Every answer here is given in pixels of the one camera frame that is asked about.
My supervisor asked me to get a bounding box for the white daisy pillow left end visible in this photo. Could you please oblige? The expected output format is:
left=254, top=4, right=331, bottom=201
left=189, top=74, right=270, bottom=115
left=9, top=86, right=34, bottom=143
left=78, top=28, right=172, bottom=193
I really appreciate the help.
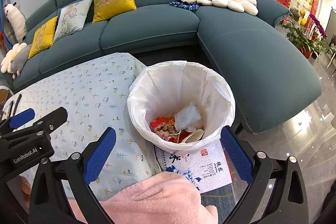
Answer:
left=1, top=42, right=27, bottom=73

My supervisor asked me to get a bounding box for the pink fleece blanket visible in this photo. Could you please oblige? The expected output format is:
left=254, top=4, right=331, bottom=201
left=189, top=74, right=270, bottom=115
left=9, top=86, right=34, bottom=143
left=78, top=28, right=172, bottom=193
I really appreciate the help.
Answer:
left=67, top=171, right=219, bottom=224

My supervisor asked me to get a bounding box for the grey plush mouse toy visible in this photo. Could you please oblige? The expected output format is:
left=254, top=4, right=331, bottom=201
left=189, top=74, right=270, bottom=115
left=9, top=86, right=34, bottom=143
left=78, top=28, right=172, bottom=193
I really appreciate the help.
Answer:
left=11, top=44, right=32, bottom=80

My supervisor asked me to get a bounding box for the yellow cushion left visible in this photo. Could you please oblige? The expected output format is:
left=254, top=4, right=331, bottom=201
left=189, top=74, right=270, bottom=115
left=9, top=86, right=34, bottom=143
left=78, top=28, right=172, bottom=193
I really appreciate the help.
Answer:
left=28, top=16, right=58, bottom=59

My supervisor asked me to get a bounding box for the white cloth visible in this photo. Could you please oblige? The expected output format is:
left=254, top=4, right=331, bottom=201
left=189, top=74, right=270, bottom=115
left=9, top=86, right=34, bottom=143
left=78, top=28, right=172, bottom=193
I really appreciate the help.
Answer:
left=182, top=119, right=205, bottom=143

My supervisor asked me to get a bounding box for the potted plant with flowers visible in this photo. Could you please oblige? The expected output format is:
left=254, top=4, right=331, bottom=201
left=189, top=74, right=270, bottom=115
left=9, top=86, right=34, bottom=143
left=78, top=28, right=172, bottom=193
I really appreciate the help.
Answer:
left=280, top=7, right=327, bottom=59

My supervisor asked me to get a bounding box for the black remote with buttons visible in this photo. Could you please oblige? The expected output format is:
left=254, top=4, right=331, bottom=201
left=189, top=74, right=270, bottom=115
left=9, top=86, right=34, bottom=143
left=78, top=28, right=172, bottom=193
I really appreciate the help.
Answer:
left=6, top=101, right=14, bottom=119

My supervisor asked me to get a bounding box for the slim black remote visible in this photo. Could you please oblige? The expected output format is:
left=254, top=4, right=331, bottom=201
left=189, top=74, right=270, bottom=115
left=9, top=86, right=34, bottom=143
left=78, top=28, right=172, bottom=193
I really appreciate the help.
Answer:
left=13, top=94, right=22, bottom=116

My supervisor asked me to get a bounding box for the round white wooden side table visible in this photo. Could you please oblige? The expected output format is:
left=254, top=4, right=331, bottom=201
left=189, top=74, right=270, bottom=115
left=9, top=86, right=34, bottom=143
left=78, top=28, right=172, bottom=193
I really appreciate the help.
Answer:
left=0, top=85, right=13, bottom=106

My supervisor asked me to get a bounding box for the light blue embroidered cushion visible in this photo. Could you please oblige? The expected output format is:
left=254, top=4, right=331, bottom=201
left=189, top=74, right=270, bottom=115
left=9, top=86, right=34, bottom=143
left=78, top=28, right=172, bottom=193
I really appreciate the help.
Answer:
left=54, top=0, right=92, bottom=42

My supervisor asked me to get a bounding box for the orange snack bag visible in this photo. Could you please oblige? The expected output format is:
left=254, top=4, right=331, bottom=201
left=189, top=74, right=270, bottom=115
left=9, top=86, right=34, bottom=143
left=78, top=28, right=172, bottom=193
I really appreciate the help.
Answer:
left=149, top=116, right=191, bottom=143

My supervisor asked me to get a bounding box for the teal sectional sofa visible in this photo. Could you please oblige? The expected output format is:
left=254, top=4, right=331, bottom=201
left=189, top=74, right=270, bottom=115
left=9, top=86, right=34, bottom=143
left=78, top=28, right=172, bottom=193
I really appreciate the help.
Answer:
left=1, top=0, right=322, bottom=133

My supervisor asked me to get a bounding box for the blue white printed box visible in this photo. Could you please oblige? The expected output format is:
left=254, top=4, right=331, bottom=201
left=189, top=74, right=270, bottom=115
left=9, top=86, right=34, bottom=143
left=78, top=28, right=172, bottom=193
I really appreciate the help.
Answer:
left=155, top=140, right=232, bottom=193

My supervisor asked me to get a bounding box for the white lined trash bin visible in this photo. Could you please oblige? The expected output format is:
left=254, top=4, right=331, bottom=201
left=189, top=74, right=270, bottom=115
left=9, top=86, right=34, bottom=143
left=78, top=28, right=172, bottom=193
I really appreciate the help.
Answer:
left=127, top=61, right=236, bottom=154

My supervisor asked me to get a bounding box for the blue beaded scrunchie on sofa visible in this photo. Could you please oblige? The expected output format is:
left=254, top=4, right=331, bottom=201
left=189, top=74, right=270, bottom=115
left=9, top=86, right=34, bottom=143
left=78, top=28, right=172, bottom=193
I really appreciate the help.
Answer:
left=169, top=1, right=199, bottom=12

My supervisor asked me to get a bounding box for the grey plush cloth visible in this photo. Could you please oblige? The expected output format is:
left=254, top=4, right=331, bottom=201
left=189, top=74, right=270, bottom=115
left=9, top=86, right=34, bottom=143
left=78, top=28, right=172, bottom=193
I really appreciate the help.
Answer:
left=174, top=102, right=203, bottom=131

